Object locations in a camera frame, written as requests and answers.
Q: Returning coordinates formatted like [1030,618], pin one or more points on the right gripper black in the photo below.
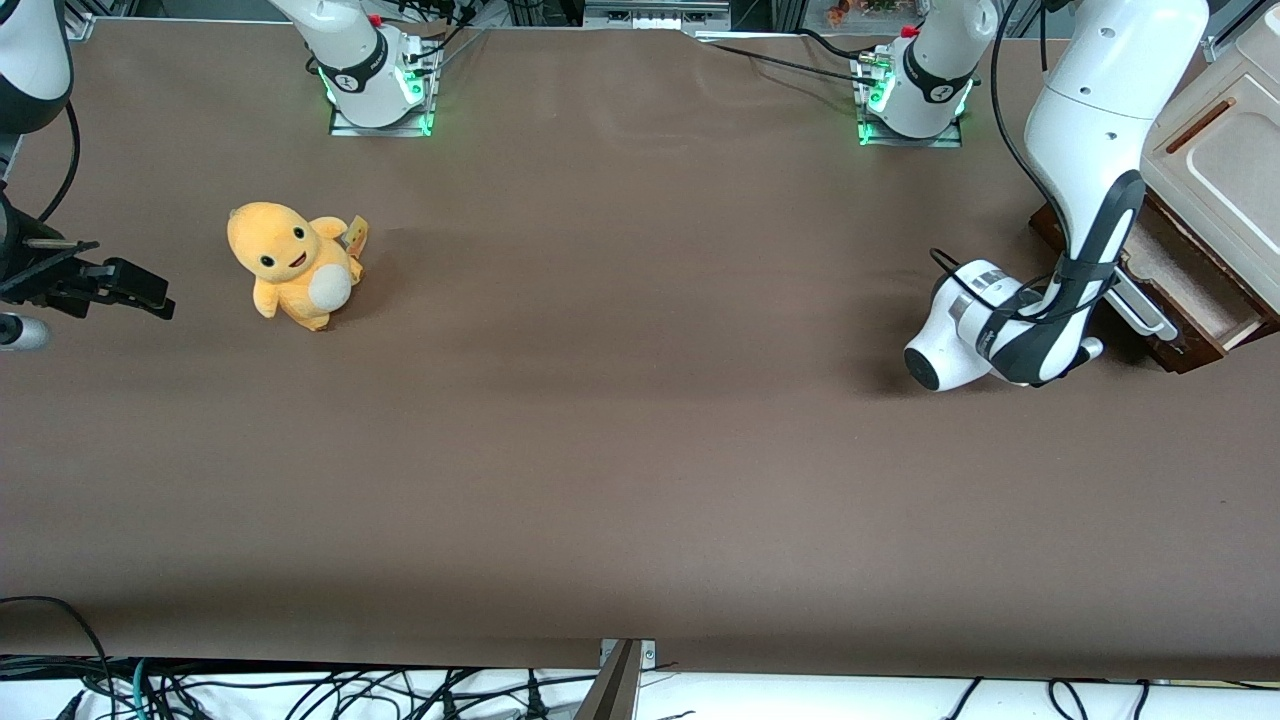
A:
[22,272]

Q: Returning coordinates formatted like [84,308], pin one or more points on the dark wooden drawer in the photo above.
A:
[1195,285]

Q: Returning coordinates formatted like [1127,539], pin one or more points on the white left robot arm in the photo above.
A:
[1090,110]

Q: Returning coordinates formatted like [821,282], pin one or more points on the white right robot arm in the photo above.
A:
[355,50]

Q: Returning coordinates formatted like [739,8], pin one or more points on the beige drawer cabinet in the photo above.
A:
[1235,160]

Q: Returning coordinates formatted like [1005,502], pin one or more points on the yellow plush toy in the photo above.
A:
[280,250]

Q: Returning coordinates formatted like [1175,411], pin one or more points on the brown table cover sheet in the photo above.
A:
[640,420]

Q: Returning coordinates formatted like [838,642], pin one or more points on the grey metal profile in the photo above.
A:
[618,690]

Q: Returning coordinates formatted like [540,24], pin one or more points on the orange background objects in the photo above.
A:
[850,10]

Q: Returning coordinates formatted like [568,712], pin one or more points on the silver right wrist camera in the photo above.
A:
[20,332]

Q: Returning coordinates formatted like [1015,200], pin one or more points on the clear arm base plate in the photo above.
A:
[385,128]
[915,140]

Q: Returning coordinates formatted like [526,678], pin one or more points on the aluminium frame piece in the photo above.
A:
[655,12]

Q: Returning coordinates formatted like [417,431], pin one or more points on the small metal bracket plate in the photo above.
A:
[648,653]

